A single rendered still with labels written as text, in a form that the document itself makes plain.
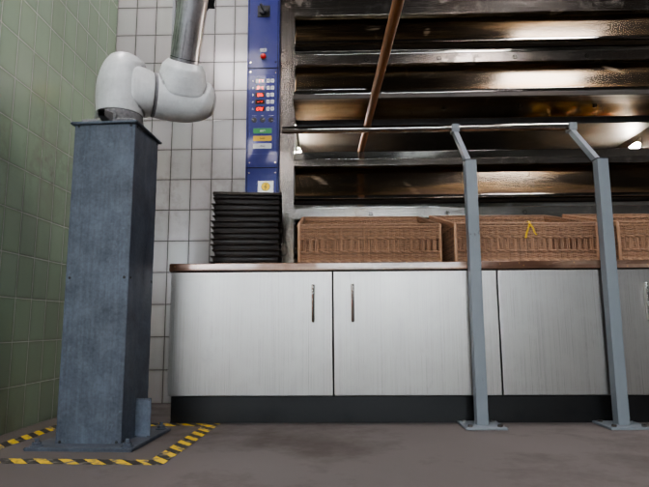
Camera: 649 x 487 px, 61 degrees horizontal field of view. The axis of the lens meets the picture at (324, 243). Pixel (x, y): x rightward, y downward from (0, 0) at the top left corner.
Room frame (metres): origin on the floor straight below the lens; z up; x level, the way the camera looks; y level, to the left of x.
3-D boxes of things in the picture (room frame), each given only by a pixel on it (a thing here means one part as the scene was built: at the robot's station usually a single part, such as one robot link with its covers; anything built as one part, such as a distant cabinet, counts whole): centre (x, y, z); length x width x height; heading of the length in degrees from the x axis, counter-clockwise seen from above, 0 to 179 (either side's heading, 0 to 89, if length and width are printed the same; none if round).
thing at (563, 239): (2.29, -0.76, 0.72); 0.56 x 0.49 x 0.28; 90
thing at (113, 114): (1.76, 0.70, 1.03); 0.22 x 0.18 x 0.06; 176
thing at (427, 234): (2.30, -0.17, 0.72); 0.56 x 0.49 x 0.28; 90
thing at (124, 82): (1.79, 0.68, 1.17); 0.18 x 0.16 x 0.22; 116
